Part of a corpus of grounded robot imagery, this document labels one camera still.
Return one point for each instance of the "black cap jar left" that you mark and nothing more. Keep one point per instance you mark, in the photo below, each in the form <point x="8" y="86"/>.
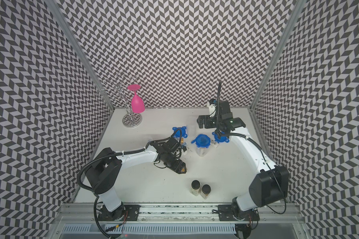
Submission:
<point x="195" y="187"/>

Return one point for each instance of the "black cap jar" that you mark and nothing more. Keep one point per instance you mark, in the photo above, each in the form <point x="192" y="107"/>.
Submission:
<point x="205" y="191"/>
<point x="195" y="187"/>

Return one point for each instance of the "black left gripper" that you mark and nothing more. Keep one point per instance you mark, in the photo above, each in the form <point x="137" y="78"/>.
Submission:
<point x="178" y="167"/>

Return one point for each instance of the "clear container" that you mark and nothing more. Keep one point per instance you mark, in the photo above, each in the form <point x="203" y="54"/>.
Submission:
<point x="202" y="151"/>

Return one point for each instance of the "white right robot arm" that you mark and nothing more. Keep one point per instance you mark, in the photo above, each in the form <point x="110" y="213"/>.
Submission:
<point x="270" y="182"/>

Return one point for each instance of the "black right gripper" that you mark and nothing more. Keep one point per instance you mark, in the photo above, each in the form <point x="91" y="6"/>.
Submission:
<point x="207" y="119"/>

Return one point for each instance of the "aluminium corner post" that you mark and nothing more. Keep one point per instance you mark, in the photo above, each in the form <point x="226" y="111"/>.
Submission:
<point x="60" y="19"/>
<point x="278" y="51"/>

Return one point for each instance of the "aluminium left corner post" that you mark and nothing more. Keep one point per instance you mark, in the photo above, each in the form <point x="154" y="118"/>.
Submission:
<point x="60" y="19"/>

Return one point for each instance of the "pink plastic wine glass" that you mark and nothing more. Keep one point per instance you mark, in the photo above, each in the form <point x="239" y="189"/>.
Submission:
<point x="137" y="103"/>

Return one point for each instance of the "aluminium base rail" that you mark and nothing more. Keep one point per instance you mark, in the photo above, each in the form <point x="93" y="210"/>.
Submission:
<point x="179" y="220"/>

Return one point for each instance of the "blue lid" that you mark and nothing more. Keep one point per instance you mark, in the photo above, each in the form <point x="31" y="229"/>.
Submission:
<point x="220" y="138"/>
<point x="180" y="132"/>
<point x="202" y="141"/>

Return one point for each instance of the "black cap jar right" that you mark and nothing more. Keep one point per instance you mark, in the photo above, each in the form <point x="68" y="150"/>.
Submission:
<point x="205" y="191"/>

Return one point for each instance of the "aluminium right corner post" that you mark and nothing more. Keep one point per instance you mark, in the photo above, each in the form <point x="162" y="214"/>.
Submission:
<point x="278" y="51"/>

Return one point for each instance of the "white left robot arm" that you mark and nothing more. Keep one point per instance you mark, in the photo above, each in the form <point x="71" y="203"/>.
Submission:
<point x="99" y="176"/>

